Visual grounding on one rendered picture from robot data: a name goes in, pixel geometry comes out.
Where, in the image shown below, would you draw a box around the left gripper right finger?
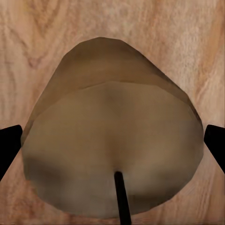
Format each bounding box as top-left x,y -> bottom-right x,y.
204,124 -> 225,173

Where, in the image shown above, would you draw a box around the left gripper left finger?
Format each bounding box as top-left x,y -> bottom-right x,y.
0,125 -> 23,181

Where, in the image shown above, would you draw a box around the pillar candle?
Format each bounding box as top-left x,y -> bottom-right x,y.
20,37 -> 204,225

